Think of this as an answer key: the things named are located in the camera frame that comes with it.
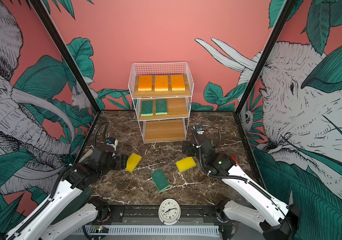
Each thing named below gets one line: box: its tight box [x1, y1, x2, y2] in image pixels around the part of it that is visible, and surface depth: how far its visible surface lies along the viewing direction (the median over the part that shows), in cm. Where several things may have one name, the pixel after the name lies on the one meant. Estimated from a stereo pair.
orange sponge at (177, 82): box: [171, 74, 186, 91], surface depth 76 cm
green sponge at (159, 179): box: [151, 169, 170, 192], surface depth 86 cm
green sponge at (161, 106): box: [155, 99, 168, 115], surface depth 90 cm
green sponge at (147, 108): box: [141, 100, 154, 117], surface depth 88 cm
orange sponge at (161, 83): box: [154, 75, 169, 91], surface depth 76 cm
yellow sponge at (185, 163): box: [175, 156, 197, 173], surface depth 94 cm
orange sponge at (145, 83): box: [138, 75, 152, 91], surface depth 76 cm
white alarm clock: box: [158, 198, 182, 227], surface depth 73 cm
